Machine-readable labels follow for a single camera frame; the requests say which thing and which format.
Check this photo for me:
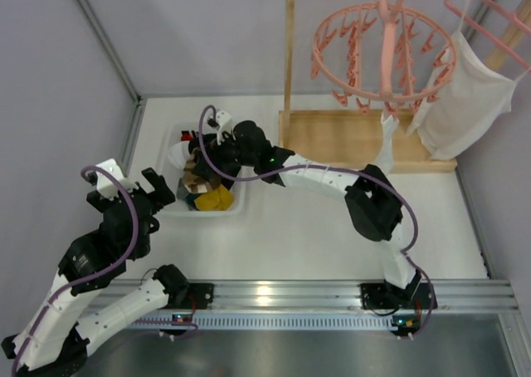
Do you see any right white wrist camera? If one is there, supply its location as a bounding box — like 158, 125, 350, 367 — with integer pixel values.
207, 110, 233, 144

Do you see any white tank top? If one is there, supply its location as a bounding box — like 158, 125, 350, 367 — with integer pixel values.
406, 28, 517, 161

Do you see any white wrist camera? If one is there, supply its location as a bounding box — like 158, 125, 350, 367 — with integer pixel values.
81, 158, 139, 200
207, 110, 233, 144

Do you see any pink clothes hanger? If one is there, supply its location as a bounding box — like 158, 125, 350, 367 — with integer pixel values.
444, 0, 530, 73

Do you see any mustard yellow sock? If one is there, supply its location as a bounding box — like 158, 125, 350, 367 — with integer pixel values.
194, 185, 234, 212

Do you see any clear plastic bin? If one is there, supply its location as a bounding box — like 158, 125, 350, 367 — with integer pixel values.
155, 122, 248, 218

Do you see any right black mount plate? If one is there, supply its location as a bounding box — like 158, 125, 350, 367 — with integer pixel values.
359, 283, 396, 311

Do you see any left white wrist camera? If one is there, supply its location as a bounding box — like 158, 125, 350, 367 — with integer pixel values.
81, 158, 139, 200

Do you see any wooden clothes rack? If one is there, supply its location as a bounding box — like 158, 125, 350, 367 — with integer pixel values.
278, 0, 531, 176

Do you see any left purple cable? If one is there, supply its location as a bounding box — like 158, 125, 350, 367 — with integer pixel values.
10, 165, 200, 374

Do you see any black mount plate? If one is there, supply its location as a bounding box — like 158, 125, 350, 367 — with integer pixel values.
180, 283, 215, 310
359, 283, 396, 311

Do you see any white striped sock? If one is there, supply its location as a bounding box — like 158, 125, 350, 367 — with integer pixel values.
167, 141, 190, 170

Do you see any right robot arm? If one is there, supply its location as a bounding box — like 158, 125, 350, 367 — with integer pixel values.
194, 120, 436, 316

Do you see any left black mount plate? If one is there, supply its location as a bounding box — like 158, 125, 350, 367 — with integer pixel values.
180, 283, 215, 310

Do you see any pink round clip hanger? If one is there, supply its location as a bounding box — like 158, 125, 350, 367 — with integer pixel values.
310, 0, 458, 116

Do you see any perforated cable duct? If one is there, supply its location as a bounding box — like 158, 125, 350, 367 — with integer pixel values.
131, 312, 417, 332

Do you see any brown striped sock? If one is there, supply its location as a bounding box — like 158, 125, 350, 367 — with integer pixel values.
182, 148, 222, 194

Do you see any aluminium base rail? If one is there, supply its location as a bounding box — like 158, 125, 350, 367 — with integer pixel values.
89, 280, 519, 314

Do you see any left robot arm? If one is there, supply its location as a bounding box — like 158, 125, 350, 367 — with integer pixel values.
2, 159, 189, 376

